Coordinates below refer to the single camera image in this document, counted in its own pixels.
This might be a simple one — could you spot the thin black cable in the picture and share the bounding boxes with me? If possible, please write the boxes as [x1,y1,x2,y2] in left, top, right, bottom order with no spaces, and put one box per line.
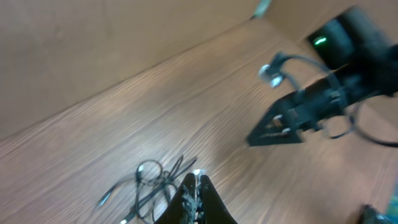
[96,174,175,223]

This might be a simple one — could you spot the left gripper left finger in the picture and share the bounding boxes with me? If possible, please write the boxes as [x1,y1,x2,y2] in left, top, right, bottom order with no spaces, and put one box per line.
[155,173,197,224]

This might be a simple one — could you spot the black cable silver plug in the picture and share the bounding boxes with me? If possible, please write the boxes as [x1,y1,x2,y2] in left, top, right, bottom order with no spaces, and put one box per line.
[135,156,198,186]

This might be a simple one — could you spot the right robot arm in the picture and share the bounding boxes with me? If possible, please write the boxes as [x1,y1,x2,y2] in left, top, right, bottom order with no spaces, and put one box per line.
[246,6,397,147]

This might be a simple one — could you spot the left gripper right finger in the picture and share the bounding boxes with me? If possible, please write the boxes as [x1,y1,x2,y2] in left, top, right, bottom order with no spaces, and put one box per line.
[200,175,238,224]

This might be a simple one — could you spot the black USB cable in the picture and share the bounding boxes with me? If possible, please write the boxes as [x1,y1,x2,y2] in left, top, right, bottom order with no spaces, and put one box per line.
[119,155,198,224]

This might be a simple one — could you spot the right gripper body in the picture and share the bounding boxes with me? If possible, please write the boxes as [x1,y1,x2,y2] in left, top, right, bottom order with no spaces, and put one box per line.
[297,67,386,131]

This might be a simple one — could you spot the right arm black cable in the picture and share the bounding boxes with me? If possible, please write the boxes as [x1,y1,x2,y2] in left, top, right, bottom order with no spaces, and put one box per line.
[279,52,398,149]

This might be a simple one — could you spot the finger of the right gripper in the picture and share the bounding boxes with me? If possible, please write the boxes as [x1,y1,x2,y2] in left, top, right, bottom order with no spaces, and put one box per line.
[246,91,307,147]

